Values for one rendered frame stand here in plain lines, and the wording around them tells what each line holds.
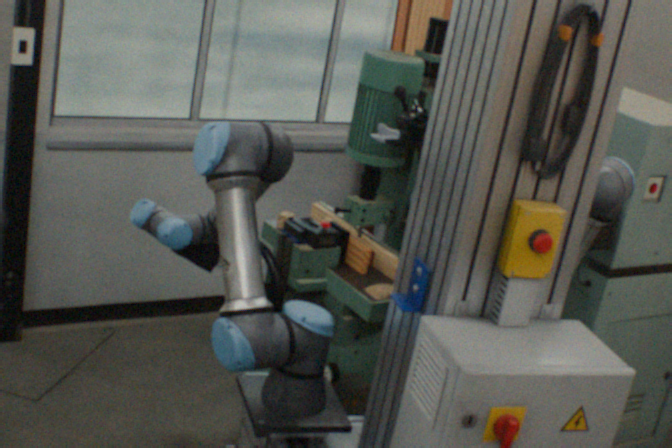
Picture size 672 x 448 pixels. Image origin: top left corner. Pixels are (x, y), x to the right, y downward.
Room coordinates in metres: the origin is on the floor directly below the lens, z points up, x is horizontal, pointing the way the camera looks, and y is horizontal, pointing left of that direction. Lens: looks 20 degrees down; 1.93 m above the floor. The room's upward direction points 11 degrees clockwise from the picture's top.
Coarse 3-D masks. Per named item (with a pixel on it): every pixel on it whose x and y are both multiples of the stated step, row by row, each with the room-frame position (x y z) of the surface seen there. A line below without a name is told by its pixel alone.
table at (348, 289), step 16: (272, 224) 2.79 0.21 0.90; (272, 240) 2.76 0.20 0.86; (336, 272) 2.50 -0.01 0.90; (352, 272) 2.52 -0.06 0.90; (368, 272) 2.55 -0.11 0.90; (304, 288) 2.46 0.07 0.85; (320, 288) 2.49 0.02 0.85; (336, 288) 2.47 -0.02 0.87; (352, 288) 2.42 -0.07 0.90; (352, 304) 2.40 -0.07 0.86; (368, 304) 2.35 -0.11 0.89; (384, 304) 2.37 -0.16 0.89; (368, 320) 2.34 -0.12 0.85
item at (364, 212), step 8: (352, 200) 2.66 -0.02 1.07; (360, 200) 2.67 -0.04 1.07; (376, 200) 2.70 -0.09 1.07; (384, 200) 2.71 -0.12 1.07; (392, 200) 2.73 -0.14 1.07; (344, 208) 2.68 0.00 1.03; (352, 208) 2.66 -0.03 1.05; (360, 208) 2.64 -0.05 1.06; (368, 208) 2.65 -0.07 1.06; (376, 208) 2.67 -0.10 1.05; (384, 208) 2.69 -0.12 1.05; (392, 208) 2.71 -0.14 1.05; (344, 216) 2.68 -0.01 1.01; (352, 216) 2.65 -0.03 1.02; (360, 216) 2.64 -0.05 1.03; (368, 216) 2.66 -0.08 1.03; (376, 216) 2.68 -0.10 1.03; (384, 216) 2.69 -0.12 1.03; (360, 224) 2.64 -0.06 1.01; (368, 224) 2.66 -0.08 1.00; (376, 224) 2.68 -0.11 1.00
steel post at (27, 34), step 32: (32, 0) 3.31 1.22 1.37; (32, 32) 3.29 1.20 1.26; (32, 64) 3.32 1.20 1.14; (32, 96) 3.33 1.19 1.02; (32, 128) 3.33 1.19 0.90; (32, 160) 3.34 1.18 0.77; (0, 224) 3.33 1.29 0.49; (0, 256) 3.31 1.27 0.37; (0, 288) 3.29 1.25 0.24; (0, 320) 3.29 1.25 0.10
